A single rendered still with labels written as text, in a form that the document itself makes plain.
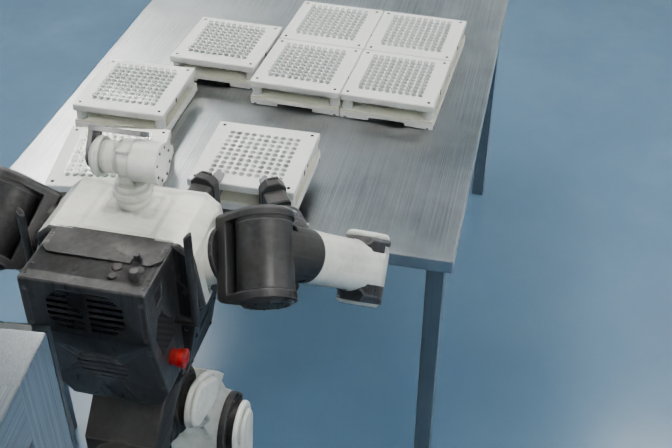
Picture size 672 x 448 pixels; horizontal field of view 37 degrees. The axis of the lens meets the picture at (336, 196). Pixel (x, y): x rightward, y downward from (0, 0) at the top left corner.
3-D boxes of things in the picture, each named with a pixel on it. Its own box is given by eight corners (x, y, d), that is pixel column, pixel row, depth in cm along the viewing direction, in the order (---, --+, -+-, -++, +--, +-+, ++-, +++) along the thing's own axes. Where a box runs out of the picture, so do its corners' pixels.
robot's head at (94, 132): (132, 181, 153) (138, 131, 152) (79, 174, 154) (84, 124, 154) (147, 181, 159) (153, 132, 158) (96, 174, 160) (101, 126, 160)
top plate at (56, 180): (73, 132, 249) (71, 125, 247) (172, 136, 248) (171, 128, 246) (44, 192, 229) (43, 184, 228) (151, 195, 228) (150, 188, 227)
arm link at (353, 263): (415, 239, 178) (331, 219, 162) (403, 312, 177) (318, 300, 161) (366, 233, 186) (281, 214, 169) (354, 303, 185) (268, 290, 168)
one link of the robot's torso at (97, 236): (208, 450, 160) (190, 279, 139) (10, 414, 165) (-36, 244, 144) (260, 323, 183) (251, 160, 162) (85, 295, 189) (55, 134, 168)
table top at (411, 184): (198, -46, 356) (197, -55, 354) (512, -15, 337) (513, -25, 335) (-10, 205, 239) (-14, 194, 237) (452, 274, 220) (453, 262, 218)
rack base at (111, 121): (113, 80, 279) (112, 72, 278) (197, 90, 275) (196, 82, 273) (75, 127, 260) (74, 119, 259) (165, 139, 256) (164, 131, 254)
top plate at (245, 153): (294, 200, 219) (294, 193, 218) (186, 185, 223) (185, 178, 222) (320, 140, 238) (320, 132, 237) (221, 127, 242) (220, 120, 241)
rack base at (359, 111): (363, 71, 283) (363, 63, 282) (449, 83, 278) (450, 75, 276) (340, 116, 264) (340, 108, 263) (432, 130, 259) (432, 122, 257)
